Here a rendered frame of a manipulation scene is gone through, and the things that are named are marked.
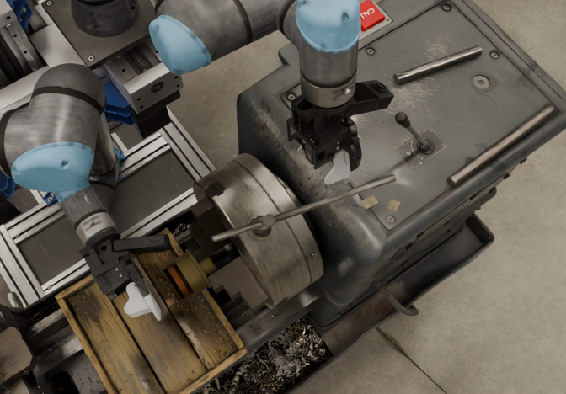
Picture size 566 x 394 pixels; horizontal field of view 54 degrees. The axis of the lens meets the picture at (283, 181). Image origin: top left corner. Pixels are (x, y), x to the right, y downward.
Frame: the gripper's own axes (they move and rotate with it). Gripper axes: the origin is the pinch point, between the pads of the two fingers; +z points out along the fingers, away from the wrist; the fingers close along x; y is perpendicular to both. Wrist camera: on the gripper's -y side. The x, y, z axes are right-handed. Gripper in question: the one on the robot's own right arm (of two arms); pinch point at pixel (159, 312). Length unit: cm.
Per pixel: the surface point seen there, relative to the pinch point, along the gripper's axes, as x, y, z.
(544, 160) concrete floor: -108, -173, 13
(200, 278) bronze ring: 3.6, -10.1, -0.5
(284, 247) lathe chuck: 13.3, -25.6, 5.8
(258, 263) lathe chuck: 13.3, -19.9, 5.8
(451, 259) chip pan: -54, -81, 24
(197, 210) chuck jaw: 12.3, -16.3, -9.9
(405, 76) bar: 20, -65, -8
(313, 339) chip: -48, -30, 20
